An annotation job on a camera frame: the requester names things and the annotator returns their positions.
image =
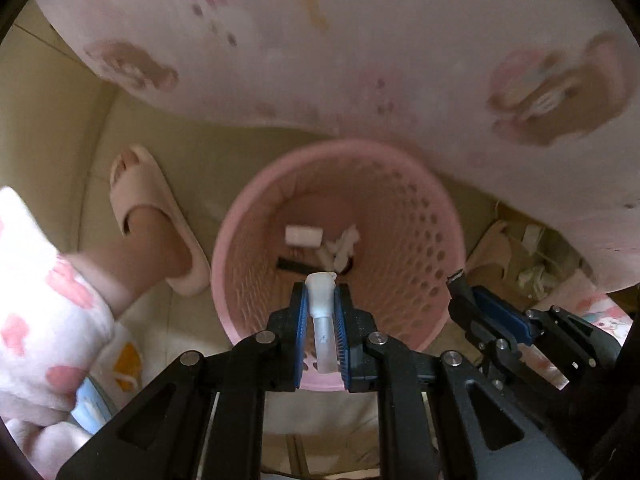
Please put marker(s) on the left foot in pink slipper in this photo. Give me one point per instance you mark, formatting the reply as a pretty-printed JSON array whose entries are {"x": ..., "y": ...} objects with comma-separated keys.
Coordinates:
[{"x": 145, "y": 255}]

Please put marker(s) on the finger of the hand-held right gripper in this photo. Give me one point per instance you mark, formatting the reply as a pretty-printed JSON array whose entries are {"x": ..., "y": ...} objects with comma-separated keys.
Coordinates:
[
  {"x": 500, "y": 312},
  {"x": 480, "y": 332}
]

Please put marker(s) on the white fluffy mat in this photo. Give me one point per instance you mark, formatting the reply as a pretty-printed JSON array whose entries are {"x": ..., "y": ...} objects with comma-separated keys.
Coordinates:
[{"x": 160, "y": 325}]

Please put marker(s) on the pink bear-print bed sheet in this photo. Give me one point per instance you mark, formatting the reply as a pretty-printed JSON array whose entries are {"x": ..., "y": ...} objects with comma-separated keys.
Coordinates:
[{"x": 320, "y": 35}]

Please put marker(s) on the white rectangular block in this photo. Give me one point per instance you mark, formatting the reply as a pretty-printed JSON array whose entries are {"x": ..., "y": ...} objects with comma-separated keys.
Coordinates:
[{"x": 302, "y": 236}]

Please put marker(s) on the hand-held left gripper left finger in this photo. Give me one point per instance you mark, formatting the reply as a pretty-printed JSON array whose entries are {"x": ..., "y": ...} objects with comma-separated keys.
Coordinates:
[{"x": 300, "y": 340}]

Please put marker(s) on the white cloth with orange print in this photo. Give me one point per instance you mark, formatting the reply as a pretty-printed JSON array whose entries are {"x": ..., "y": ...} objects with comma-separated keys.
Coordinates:
[{"x": 125, "y": 360}]

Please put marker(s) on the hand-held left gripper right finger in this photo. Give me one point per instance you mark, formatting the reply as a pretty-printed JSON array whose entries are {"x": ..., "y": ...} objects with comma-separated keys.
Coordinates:
[{"x": 342, "y": 340}]

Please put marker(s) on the pink foam slipper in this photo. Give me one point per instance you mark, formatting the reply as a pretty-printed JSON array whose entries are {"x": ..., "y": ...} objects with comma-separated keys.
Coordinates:
[
  {"x": 145, "y": 180},
  {"x": 495, "y": 245}
]

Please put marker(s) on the black strip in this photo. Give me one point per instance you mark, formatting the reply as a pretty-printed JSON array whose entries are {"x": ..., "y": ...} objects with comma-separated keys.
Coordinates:
[{"x": 292, "y": 265}]

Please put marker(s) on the white pink-print pajama leg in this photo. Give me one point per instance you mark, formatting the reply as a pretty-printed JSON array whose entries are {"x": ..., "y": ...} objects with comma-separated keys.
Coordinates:
[{"x": 40, "y": 310}]

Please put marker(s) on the pink perforated plastic basket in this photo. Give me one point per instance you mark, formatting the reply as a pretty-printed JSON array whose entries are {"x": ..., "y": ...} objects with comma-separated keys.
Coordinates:
[{"x": 400, "y": 210}]

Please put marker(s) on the white plastic tube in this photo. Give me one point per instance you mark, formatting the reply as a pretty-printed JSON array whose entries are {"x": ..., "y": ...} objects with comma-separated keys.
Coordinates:
[{"x": 320, "y": 305}]

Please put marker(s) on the pink printed cloth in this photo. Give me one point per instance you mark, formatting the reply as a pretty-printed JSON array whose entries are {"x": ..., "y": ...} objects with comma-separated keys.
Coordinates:
[{"x": 595, "y": 310}]

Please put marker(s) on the crumpled white paper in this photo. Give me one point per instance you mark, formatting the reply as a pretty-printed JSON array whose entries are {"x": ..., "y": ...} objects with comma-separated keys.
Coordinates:
[{"x": 340, "y": 252}]

